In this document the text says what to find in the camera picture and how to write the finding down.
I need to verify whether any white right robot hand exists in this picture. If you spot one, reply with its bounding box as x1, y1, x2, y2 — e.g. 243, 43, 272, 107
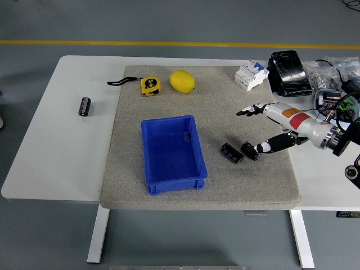
236, 102, 334, 154

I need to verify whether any black cylindrical battery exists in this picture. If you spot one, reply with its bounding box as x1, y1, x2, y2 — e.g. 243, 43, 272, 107
78, 97, 92, 117
220, 142, 245, 165
240, 141, 261, 161

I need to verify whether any blue plastic box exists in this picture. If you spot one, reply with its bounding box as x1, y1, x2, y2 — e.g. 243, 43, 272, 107
140, 114, 209, 195

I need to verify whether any light blue bowl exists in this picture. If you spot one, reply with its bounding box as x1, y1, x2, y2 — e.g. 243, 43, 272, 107
314, 89, 360, 122

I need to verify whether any large brown capacitor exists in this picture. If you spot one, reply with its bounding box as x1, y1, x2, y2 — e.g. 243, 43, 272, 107
321, 92, 342, 110

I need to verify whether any small dark capacitor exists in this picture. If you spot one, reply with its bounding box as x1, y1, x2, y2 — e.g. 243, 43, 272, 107
339, 109, 357, 122

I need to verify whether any clear bag of washers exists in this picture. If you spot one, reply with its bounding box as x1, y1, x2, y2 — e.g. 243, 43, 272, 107
305, 60, 343, 93

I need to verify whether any glossy black pedal case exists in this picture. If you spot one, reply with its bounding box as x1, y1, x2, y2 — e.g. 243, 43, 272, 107
267, 49, 314, 98

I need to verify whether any black power adapter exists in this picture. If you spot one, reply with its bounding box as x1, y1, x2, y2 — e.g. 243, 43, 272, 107
341, 79, 360, 99

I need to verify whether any white circuit breaker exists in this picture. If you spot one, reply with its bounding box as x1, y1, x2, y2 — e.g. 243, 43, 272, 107
234, 59, 270, 92

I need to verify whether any clear plastic parts bag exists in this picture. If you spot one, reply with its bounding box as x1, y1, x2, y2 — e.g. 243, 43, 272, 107
323, 56, 360, 84

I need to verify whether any grey-brown mat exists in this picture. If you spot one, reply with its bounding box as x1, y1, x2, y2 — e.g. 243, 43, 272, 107
100, 65, 301, 211

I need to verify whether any white table leg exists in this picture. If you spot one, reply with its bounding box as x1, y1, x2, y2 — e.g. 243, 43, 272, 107
289, 209, 315, 269
86, 208, 110, 264

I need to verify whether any yellow lemon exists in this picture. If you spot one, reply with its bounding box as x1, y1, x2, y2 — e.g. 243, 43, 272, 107
169, 70, 196, 93

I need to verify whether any yellow tape measure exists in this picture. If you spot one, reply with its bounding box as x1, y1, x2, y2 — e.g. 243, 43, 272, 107
107, 75, 163, 97

